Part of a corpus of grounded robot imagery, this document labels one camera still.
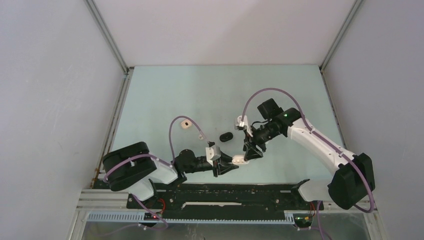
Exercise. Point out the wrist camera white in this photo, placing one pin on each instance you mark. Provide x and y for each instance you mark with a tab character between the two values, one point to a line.
242	124
212	152

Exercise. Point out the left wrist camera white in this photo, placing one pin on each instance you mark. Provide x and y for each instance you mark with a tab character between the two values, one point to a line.
212	152

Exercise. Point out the right aluminium frame post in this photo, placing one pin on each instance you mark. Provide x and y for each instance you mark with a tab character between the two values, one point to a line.
347	22

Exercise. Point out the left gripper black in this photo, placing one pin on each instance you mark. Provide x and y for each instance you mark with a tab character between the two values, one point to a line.
220	165

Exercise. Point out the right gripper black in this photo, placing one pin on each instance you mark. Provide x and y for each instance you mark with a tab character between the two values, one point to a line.
252	153

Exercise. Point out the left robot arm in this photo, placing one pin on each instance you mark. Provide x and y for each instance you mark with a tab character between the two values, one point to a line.
134	169

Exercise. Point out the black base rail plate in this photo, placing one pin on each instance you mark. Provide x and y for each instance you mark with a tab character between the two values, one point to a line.
228	202

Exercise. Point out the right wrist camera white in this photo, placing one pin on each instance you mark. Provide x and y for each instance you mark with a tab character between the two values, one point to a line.
242	124

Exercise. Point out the aluminium frame post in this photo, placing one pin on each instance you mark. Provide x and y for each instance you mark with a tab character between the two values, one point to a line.
107	35
347	22

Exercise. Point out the pink earbud charging case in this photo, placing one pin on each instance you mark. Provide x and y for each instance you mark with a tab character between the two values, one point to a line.
186	124

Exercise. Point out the black earbud charging case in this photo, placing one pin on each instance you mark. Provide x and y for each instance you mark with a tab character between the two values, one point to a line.
225	137

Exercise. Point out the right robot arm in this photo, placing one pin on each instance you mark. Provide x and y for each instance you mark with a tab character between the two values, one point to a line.
352	174

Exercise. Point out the white earbud charging case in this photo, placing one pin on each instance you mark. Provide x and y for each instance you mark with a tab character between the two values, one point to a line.
239	160

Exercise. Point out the left aluminium frame post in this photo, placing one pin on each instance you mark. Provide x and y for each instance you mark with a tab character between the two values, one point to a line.
107	35

